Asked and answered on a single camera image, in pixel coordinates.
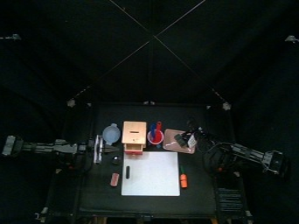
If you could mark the small black round object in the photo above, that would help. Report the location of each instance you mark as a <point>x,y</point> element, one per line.
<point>116,159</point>

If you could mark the red plastic cup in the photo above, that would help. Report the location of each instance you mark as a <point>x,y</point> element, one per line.
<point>155,138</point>

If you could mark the white text label sticker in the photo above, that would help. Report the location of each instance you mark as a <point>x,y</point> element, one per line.
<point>228,200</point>

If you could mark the metal frame corner bracket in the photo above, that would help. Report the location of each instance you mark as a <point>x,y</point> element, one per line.
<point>226,106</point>
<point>71,102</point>
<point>15,37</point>
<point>148,102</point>
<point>291,38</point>

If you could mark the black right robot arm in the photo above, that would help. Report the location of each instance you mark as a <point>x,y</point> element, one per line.
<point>248,156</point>

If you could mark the dark green toy sushi roll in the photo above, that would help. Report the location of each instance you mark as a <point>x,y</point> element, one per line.
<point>180,140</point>

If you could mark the pink plastic plate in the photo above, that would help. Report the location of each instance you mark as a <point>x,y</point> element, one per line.
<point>170,140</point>

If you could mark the wooden box with drawer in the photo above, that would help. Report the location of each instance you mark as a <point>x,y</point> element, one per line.
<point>134,135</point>

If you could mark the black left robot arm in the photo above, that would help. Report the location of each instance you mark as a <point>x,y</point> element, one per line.
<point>43,147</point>

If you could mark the red toy utensil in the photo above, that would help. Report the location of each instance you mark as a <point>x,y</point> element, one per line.
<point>158,129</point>

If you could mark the pink rectangular block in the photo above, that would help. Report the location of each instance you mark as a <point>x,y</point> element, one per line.
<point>114,179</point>

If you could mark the white cutting board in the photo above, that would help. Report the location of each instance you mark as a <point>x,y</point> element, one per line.
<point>151,173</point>

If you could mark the blue toy utensil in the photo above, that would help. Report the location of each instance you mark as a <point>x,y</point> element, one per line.
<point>154,131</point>

